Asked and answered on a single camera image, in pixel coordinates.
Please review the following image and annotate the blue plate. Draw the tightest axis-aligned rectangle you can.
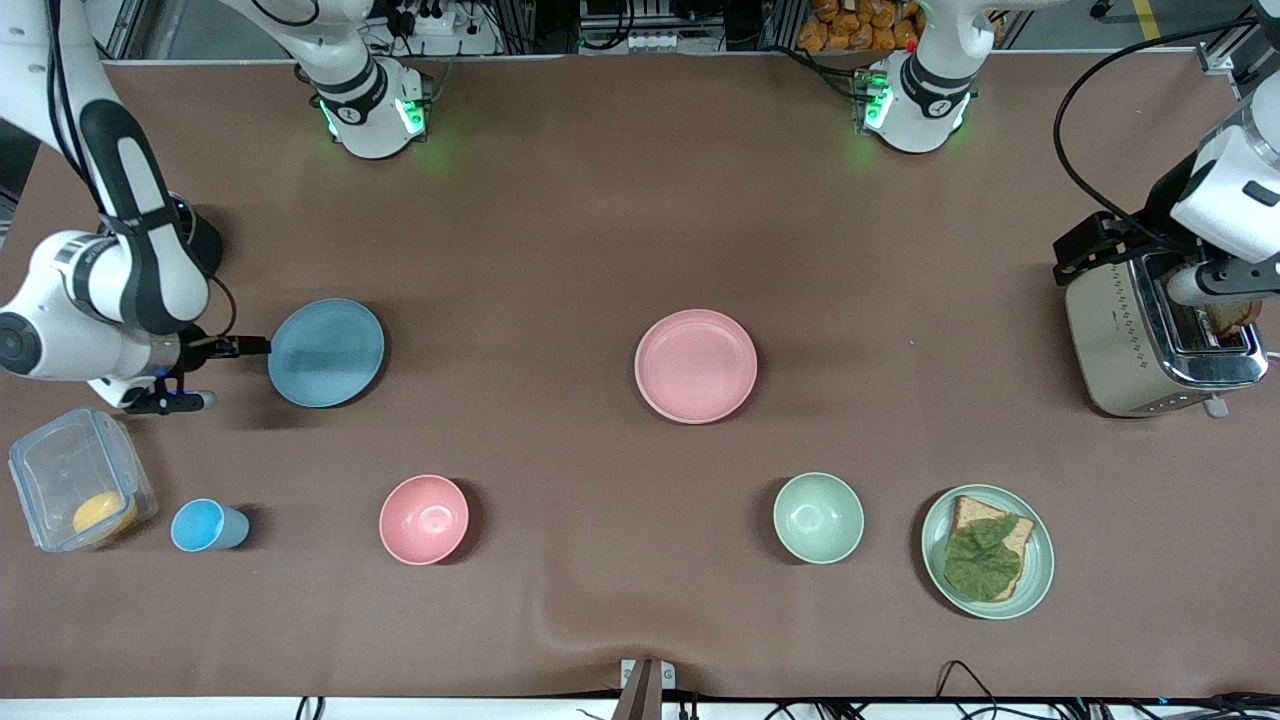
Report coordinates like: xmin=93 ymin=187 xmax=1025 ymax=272
xmin=267 ymin=298 xmax=386 ymax=409

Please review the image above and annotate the pink plate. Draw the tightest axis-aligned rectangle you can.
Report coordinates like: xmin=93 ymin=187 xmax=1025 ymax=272
xmin=634 ymin=309 xmax=758 ymax=425

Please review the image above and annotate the beige and chrome toaster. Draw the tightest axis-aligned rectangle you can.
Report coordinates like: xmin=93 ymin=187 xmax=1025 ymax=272
xmin=1064 ymin=250 xmax=1271 ymax=419

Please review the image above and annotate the brown toast slice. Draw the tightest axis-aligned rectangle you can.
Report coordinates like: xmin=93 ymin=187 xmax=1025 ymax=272
xmin=1205 ymin=300 xmax=1263 ymax=338

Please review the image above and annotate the blue cup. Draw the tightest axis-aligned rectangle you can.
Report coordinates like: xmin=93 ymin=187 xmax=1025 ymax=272
xmin=170 ymin=498 xmax=251 ymax=553

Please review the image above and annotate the clear plastic container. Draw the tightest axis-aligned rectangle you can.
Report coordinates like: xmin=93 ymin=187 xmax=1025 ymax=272
xmin=8 ymin=406 xmax=159 ymax=553

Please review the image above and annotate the yellow round food piece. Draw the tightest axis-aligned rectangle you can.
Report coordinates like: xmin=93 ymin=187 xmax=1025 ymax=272
xmin=72 ymin=490 xmax=139 ymax=541

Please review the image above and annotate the pink bowl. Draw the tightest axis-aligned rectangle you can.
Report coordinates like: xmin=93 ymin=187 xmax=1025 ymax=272
xmin=379 ymin=474 xmax=470 ymax=567

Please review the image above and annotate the bread slice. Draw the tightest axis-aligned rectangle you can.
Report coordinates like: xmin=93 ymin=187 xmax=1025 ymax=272
xmin=948 ymin=495 xmax=1036 ymax=601

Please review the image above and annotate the orange snack bag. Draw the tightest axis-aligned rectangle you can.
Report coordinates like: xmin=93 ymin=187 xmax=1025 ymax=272
xmin=797 ymin=0 xmax=926 ymax=53

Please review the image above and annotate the green lettuce leaf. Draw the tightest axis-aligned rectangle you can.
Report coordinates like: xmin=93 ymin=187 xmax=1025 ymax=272
xmin=943 ymin=515 xmax=1036 ymax=603

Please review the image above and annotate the green plate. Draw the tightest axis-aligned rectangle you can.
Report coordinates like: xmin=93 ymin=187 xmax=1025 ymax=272
xmin=921 ymin=484 xmax=1056 ymax=621

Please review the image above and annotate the white power strip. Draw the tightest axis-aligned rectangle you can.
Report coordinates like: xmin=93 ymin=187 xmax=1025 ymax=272
xmin=395 ymin=0 xmax=501 ymax=56

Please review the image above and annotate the green bowl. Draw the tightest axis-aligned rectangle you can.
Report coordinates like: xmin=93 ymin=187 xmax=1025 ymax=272
xmin=772 ymin=472 xmax=866 ymax=566

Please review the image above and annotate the black pot with blue handle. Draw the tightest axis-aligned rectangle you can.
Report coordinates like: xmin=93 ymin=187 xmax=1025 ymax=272
xmin=170 ymin=195 xmax=226 ymax=277

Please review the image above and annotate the aluminium frame profile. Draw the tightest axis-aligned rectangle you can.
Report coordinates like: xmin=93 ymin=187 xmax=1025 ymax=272
xmin=85 ymin=0 xmax=151 ymax=61
xmin=1198 ymin=20 xmax=1280 ymax=91

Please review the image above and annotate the black floor cable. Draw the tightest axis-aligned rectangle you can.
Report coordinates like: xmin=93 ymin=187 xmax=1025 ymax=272
xmin=935 ymin=659 xmax=1066 ymax=720

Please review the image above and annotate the grey metal bracket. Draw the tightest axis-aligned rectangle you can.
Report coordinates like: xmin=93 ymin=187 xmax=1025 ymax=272
xmin=612 ymin=658 xmax=677 ymax=720

